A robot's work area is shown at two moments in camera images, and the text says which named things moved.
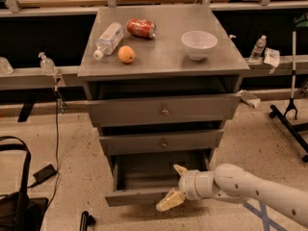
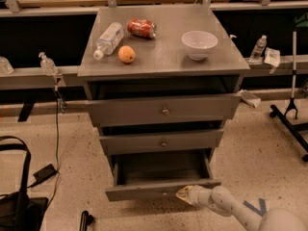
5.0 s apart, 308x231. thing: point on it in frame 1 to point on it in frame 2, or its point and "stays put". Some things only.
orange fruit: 126,54 stays put
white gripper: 187,184 to 196,196
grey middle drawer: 124,144 stays put
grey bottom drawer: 141,178 stays put
